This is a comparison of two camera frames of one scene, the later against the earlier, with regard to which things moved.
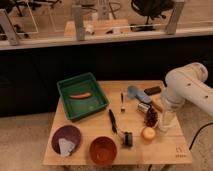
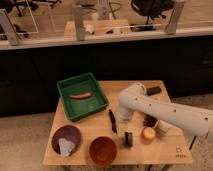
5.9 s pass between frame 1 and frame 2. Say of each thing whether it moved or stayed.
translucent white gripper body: moved
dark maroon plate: stayed
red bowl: stayed
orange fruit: stayed
